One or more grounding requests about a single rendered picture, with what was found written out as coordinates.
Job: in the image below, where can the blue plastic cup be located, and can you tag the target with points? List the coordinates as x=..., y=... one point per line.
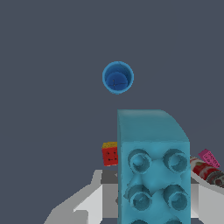
x=117, y=77

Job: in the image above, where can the red and yellow cube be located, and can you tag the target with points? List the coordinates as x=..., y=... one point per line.
x=110, y=154

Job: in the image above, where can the teal studded toy brick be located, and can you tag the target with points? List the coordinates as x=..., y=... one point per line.
x=153, y=169

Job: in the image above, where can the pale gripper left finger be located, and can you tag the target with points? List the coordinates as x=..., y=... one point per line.
x=84, y=201

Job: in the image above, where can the red food can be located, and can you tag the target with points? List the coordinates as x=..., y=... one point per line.
x=207, y=172

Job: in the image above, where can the pink box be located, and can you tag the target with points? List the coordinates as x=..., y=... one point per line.
x=210, y=157

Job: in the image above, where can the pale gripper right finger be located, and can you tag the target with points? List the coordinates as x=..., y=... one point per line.
x=208, y=201

